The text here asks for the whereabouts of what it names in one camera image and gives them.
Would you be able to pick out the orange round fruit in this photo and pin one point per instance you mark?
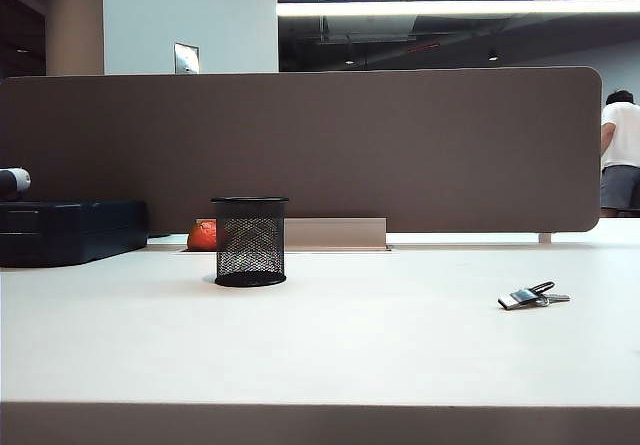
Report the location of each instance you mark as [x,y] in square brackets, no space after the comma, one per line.
[200,237]

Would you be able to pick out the bunch of silver keys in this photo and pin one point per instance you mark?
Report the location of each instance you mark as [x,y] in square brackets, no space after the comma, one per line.
[520,297]

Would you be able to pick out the brown desk partition panel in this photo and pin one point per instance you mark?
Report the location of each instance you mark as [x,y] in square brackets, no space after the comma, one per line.
[350,140]

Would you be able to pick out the white partition bracket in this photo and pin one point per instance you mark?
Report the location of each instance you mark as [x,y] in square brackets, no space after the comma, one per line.
[544,238]

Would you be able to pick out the person in white shirt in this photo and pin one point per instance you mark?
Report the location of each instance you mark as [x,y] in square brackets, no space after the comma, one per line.
[622,135]

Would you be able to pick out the long ceiling light strip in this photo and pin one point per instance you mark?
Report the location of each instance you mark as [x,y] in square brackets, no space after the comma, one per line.
[450,8]

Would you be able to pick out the brown round pillar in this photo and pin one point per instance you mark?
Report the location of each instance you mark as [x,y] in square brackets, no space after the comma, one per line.
[75,20]

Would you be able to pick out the black mesh basket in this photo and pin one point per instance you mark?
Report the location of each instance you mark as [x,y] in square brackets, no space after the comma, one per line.
[250,252]

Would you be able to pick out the white and black cylinder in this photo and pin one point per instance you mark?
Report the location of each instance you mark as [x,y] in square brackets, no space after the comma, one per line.
[17,177]

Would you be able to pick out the small framed wall sign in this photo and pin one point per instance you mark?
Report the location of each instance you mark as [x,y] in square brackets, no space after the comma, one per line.
[186,57]

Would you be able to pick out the black plastic case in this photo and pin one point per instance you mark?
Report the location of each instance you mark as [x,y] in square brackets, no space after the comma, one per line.
[65,235]

